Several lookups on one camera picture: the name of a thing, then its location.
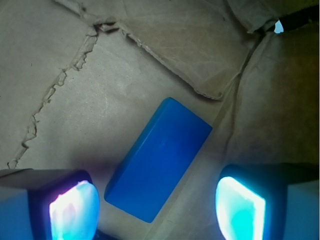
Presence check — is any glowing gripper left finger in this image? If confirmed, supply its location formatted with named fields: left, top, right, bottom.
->
left=0, top=168, right=100, bottom=240

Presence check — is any brown paper bag bin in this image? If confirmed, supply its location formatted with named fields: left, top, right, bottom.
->
left=0, top=0, right=320, bottom=240

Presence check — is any blue rectangular block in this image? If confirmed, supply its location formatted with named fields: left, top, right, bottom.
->
left=104, top=97, right=213, bottom=223

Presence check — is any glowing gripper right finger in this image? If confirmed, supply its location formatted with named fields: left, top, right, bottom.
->
left=215, top=163, right=320, bottom=240

